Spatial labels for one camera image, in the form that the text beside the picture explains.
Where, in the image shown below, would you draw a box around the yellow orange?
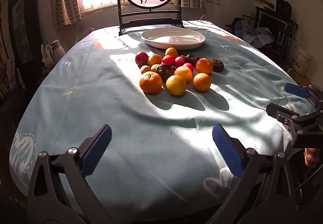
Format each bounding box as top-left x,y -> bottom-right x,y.
174,66 -> 193,83
166,75 -> 187,96

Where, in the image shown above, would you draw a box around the white bucket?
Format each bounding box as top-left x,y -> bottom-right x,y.
291,46 -> 313,75

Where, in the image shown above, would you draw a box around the small orange mandarin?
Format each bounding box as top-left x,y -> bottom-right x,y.
165,47 -> 179,59
148,54 -> 162,67

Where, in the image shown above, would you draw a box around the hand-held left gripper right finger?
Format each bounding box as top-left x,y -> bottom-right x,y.
212,124 -> 297,224

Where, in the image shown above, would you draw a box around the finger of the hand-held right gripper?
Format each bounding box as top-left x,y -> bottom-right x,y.
284,83 -> 323,109
266,103 -> 298,123

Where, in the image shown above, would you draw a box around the dark wrinkled passion fruit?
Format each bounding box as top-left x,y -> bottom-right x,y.
211,59 -> 224,72
185,54 -> 200,66
155,64 -> 174,83

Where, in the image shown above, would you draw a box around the dark framed wall picture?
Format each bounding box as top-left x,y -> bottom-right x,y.
7,0 -> 42,65

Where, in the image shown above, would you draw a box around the white jug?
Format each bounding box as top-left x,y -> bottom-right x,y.
41,39 -> 66,66

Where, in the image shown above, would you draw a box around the bumpy orange mandarin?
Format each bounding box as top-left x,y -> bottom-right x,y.
139,71 -> 163,95

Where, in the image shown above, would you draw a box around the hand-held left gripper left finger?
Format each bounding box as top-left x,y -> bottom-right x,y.
27,124 -> 113,224

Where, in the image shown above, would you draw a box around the pile of grey clothes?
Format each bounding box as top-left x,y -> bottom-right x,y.
227,17 -> 275,49

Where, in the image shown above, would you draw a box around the black speaker box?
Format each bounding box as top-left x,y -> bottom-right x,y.
276,0 -> 293,15

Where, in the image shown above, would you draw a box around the dark red plum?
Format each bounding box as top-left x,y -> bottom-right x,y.
135,52 -> 149,67

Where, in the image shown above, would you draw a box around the light blue printed tablecloth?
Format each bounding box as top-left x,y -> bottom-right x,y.
9,20 -> 316,214

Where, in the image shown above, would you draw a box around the black monitor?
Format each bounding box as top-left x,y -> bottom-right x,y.
257,11 -> 288,38

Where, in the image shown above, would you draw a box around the person's right hand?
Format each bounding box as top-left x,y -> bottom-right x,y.
304,148 -> 319,167

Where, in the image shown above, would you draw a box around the white oval plate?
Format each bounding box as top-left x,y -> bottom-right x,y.
141,27 -> 206,50

